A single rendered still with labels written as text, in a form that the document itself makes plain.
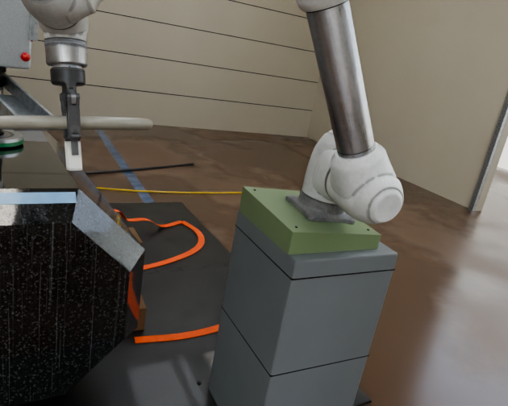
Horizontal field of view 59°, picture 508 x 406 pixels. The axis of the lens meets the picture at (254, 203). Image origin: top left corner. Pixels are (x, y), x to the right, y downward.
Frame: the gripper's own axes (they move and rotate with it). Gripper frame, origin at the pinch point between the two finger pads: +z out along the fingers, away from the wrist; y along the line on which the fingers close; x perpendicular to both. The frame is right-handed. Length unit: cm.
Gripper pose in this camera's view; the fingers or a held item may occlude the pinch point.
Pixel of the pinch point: (73, 155)
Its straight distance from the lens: 115.8
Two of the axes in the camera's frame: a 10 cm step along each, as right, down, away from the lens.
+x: -8.7, 0.8, -4.9
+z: 0.1, 9.9, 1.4
